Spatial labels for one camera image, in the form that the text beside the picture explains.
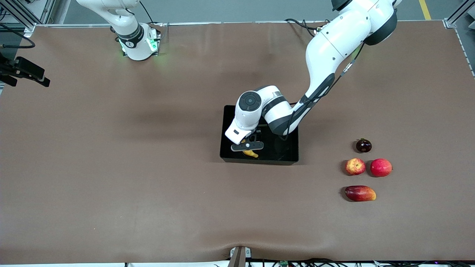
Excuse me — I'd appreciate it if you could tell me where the yellow banana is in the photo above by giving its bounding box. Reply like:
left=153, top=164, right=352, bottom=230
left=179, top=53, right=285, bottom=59
left=240, top=139, right=259, bottom=158

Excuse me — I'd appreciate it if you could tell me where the black plastic box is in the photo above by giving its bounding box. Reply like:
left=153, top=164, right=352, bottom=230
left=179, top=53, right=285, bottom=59
left=220, top=105, right=299, bottom=166

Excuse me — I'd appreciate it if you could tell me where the small red yellow apple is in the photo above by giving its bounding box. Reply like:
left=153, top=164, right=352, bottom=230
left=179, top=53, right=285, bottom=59
left=345, top=158, right=366, bottom=176

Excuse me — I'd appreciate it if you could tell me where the red yellow mango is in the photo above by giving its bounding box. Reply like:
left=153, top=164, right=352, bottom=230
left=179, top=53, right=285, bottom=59
left=345, top=185, right=377, bottom=202

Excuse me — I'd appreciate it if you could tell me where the red peach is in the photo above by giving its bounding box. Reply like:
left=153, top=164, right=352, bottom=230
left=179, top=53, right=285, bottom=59
left=370, top=158, right=393, bottom=177

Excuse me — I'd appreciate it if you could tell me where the brown table mat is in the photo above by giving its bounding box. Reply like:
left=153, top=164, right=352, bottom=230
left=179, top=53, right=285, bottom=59
left=0, top=20, right=475, bottom=264

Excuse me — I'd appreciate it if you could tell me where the silver table edge rail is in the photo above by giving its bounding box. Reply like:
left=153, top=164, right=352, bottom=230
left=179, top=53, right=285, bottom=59
left=24, top=20, right=448, bottom=28

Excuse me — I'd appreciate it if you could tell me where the metal table clamp bracket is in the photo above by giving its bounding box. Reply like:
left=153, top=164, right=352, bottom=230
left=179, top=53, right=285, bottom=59
left=228, top=246, right=252, bottom=267

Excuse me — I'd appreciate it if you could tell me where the black base power cable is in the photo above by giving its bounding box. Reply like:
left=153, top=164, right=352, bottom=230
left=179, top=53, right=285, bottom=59
left=138, top=0, right=170, bottom=39
left=285, top=18, right=321, bottom=39

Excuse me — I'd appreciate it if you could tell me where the thin black cable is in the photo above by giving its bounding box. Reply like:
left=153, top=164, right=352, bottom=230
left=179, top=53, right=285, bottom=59
left=245, top=258, right=336, bottom=267
left=371, top=260, right=475, bottom=267

